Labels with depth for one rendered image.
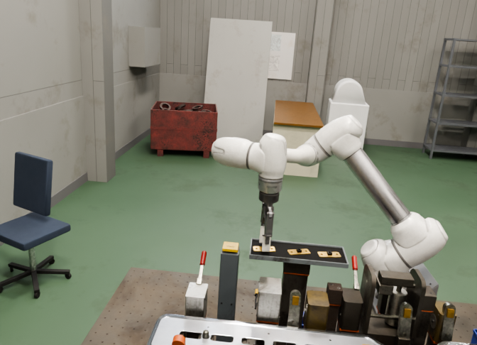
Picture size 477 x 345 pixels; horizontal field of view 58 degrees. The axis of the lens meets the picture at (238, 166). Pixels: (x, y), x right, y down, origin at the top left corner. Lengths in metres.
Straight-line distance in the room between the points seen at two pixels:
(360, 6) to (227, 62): 2.64
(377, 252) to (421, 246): 0.19
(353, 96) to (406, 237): 5.82
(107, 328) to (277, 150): 1.09
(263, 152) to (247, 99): 6.46
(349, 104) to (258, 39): 2.04
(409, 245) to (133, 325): 1.27
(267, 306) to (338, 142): 0.83
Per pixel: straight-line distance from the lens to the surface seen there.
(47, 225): 3.59
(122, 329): 2.04
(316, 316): 1.58
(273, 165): 1.50
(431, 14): 8.93
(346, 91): 7.71
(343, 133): 1.98
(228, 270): 1.71
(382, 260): 2.09
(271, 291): 1.54
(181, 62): 8.73
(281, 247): 1.71
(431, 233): 2.07
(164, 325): 1.55
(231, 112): 7.95
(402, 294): 1.68
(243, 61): 8.06
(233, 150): 1.54
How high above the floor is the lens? 1.95
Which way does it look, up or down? 17 degrees down
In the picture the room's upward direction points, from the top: 4 degrees clockwise
